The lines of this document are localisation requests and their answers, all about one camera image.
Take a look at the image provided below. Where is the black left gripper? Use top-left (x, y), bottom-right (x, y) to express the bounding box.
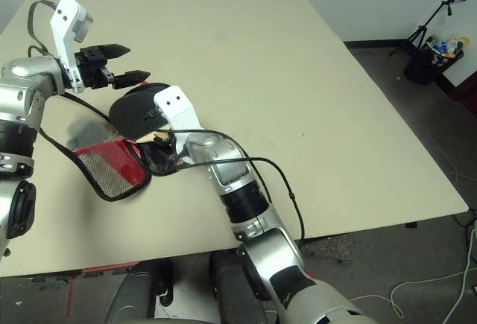
top-left (74, 43), bottom-right (151, 90)

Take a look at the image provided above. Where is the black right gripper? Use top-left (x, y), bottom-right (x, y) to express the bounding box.
top-left (144, 107), bottom-right (180, 165)

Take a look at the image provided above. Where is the black rubber ping-pong paddle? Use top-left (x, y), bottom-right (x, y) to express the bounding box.
top-left (109, 92), bottom-right (174, 143)

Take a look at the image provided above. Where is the black red paddle case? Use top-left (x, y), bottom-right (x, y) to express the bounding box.
top-left (39, 81), bottom-right (180, 203)

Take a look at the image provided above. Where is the grey robot left leg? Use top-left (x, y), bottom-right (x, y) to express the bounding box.
top-left (104, 260), bottom-right (174, 324)

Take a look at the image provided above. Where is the grey robot leg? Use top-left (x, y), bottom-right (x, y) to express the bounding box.
top-left (104, 260), bottom-right (174, 324)
top-left (208, 251), bottom-right (270, 324)

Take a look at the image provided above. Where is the grey robot right leg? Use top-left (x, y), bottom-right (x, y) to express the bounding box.
top-left (208, 251), bottom-right (270, 324)

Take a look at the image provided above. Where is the black trash bin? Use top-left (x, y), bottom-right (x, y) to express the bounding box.
top-left (403, 44), bottom-right (465, 86)

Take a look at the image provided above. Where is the black tripod stand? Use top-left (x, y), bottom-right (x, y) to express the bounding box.
top-left (389, 0), bottom-right (469, 57)

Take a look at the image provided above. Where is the white blue trash pile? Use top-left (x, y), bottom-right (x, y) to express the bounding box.
top-left (427, 36), bottom-right (466, 60)

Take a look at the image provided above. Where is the dark red cabinet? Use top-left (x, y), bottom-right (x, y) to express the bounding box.
top-left (446, 74), bottom-right (477, 109)

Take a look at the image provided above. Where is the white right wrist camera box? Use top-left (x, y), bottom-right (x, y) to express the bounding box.
top-left (153, 85), bottom-right (208, 142)

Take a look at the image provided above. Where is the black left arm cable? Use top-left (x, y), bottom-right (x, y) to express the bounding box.
top-left (28, 0), bottom-right (60, 57)

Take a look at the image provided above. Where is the white floor cable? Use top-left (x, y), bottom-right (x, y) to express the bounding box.
top-left (350, 219), bottom-right (477, 324)

